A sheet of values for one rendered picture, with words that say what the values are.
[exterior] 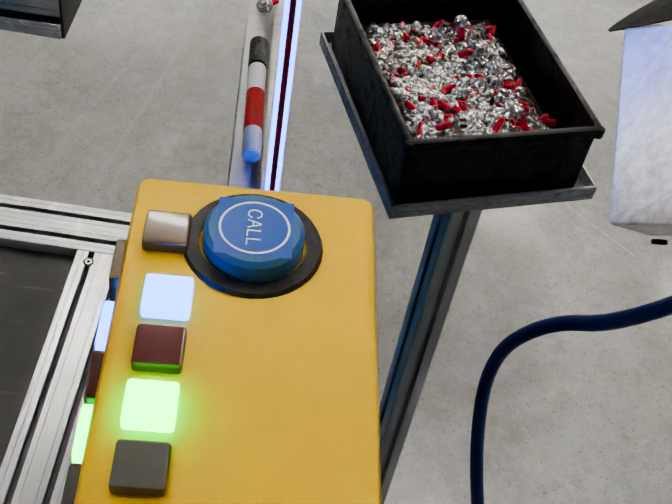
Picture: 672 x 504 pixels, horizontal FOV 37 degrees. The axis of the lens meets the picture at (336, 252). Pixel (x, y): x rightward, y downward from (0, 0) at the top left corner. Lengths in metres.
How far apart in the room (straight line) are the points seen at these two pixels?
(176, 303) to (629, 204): 0.38
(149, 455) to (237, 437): 0.03
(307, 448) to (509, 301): 1.54
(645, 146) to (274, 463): 0.40
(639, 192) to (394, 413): 0.52
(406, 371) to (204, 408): 0.71
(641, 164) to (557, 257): 1.31
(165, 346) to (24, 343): 1.11
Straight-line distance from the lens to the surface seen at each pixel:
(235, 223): 0.40
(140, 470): 0.33
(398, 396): 1.09
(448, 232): 0.89
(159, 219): 0.40
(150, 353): 0.36
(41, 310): 1.50
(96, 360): 0.38
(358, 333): 0.38
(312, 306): 0.38
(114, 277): 0.41
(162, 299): 0.37
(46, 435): 1.35
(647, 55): 0.69
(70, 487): 0.36
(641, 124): 0.68
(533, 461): 1.68
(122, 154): 2.03
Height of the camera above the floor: 1.37
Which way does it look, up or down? 47 degrees down
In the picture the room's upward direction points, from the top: 11 degrees clockwise
